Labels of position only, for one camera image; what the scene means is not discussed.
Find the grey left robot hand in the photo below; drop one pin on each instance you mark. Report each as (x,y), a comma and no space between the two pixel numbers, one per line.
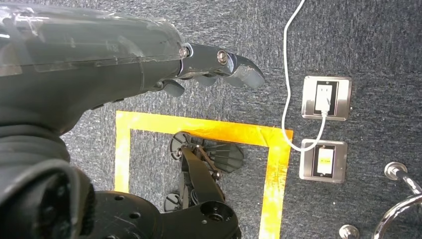
(82,72)

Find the black robot leg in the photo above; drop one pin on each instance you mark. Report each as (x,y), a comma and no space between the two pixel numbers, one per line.
(197,178)

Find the yellow floor tape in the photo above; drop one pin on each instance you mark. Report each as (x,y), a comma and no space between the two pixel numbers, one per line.
(230,130)

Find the black robot foot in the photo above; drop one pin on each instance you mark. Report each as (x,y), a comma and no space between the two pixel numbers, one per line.
(227,156)

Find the floor socket with plug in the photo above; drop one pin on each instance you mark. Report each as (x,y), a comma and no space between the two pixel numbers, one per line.
(343,99)

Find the chrome round knob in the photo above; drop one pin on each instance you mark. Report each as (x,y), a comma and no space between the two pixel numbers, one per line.
(349,232)

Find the chrome hook fixture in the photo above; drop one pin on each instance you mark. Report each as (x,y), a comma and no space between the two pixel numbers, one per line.
(395,171)

